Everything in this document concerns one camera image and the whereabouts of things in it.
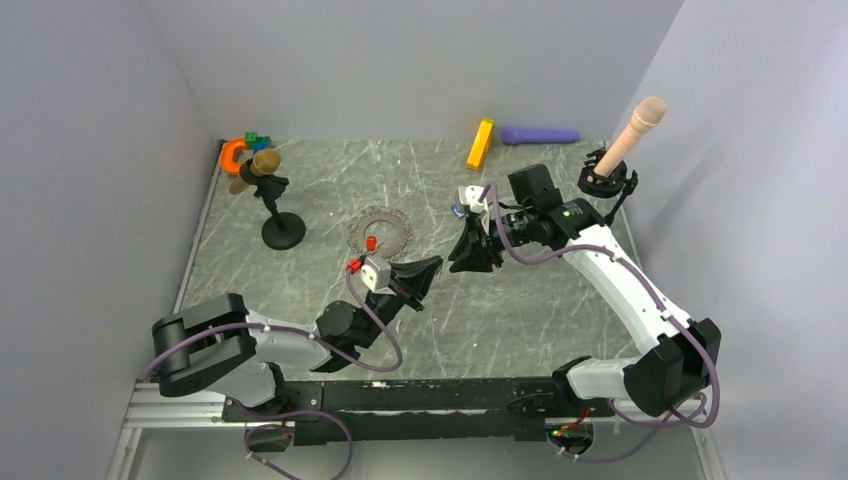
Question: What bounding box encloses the orange horseshoe toy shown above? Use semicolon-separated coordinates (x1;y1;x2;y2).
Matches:
219;137;247;176

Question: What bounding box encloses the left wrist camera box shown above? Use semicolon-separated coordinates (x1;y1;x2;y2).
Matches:
346;255;396;295

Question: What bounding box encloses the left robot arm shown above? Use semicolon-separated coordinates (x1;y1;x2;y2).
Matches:
144;255;443;420

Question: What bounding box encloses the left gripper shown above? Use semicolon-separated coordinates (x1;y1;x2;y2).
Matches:
356;256;443;349

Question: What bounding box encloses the brown microphone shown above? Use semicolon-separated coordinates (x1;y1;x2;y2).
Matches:
228;148;282;195

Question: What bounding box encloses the black microphone stand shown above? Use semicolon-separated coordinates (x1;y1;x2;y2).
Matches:
577;148;639;226
253;174;306;251

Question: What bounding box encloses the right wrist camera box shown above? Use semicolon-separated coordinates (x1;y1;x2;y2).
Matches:
454;185;490;217

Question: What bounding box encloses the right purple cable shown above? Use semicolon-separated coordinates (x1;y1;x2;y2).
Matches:
480;182;722;465

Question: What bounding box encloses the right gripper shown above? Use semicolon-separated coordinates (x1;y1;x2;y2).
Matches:
449;207;536;273

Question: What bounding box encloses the green toy brick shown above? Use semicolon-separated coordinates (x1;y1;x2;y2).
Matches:
243;131;271;150

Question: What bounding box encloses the purple cylinder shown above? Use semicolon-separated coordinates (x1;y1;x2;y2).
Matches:
500;127;581;145

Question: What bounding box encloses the beige microphone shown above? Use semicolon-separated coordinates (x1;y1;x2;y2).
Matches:
592;96;668;178

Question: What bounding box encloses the yellow block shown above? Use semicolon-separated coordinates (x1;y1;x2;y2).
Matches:
466;118;494;172

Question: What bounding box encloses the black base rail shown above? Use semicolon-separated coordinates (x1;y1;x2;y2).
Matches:
221;373;613;446

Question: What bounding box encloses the silver chain ring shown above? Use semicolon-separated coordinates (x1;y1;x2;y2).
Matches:
347;207;414;262

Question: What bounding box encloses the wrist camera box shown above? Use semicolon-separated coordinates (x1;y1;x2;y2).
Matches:
346;255;396;295
454;185;490;217

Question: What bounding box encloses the right black microphone stand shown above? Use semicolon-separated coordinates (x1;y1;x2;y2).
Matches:
577;148;639;226

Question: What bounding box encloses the left black microphone stand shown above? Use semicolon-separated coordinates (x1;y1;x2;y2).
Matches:
253;174;306;251

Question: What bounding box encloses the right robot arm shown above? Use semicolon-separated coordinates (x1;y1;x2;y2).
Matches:
449;164;721;417

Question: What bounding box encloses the blue toy brick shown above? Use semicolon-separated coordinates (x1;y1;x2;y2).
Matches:
253;142;270;154

